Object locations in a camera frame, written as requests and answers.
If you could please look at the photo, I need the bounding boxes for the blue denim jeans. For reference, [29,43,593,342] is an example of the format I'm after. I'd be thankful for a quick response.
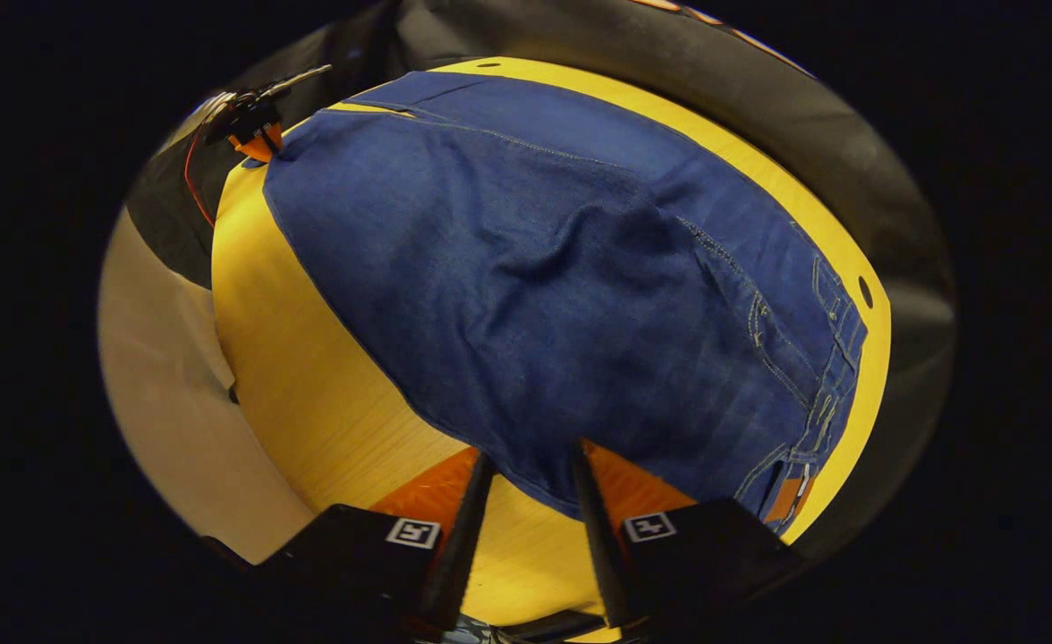
[262,70,869,538]

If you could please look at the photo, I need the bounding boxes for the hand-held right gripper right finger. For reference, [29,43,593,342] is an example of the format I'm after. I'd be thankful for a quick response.
[569,438,809,631]

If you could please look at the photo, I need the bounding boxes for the thin red cable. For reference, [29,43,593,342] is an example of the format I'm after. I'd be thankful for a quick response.
[183,134,216,229]

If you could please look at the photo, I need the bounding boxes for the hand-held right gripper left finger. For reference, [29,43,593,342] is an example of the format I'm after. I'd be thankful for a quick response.
[204,447,497,640]

